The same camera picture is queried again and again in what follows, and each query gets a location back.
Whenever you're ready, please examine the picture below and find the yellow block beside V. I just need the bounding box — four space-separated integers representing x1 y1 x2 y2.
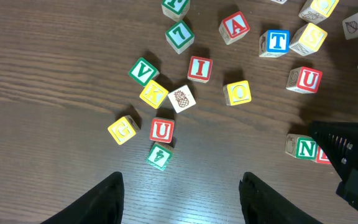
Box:
139 80 169 109

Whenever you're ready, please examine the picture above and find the red I block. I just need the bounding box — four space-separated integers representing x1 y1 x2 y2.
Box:
187 56 213 83

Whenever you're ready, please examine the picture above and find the red E block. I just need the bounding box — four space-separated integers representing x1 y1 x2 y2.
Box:
313 146 331 164

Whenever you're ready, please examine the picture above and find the blue T block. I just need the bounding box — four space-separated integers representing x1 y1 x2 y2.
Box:
259 29 290 58

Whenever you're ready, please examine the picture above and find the green V block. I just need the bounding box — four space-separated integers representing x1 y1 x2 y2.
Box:
128 57 160 87

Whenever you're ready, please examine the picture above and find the plain wooden picture block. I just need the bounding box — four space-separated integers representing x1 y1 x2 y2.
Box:
168 85 196 113

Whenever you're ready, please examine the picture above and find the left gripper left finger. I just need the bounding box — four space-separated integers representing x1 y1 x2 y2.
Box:
42 172 124 224

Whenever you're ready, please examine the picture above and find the red u block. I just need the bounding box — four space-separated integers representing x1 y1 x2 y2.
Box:
286 67 323 94
149 117 175 143

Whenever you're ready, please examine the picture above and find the green F block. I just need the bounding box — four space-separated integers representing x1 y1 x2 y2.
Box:
161 0 190 22

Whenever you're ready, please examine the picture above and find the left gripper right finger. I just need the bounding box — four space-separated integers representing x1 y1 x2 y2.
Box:
239 172 321 224

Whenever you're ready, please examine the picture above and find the yellow O block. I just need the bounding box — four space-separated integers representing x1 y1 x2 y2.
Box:
223 80 252 106

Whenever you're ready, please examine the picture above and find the red A block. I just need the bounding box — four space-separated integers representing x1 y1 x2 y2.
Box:
219 11 250 45

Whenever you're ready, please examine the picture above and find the yellow block far left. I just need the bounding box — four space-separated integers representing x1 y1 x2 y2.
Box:
108 115 140 145

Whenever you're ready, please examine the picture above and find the green 4 block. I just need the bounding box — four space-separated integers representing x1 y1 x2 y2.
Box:
146 142 173 170

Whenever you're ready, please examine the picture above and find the green 7 block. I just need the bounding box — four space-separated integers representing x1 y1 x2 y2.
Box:
165 21 195 54

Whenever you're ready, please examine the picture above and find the yellow block top row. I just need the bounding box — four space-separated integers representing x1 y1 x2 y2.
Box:
271 0 288 4

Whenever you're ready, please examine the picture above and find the yellow S block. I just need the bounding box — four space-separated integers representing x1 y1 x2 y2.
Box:
289 23 328 56

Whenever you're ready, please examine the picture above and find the green N block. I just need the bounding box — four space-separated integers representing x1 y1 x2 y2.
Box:
285 134 318 160

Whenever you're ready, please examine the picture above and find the yellow C block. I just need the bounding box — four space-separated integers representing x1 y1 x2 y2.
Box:
298 0 339 24

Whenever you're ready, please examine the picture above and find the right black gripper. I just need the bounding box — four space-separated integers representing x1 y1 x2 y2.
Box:
308 121 358 211

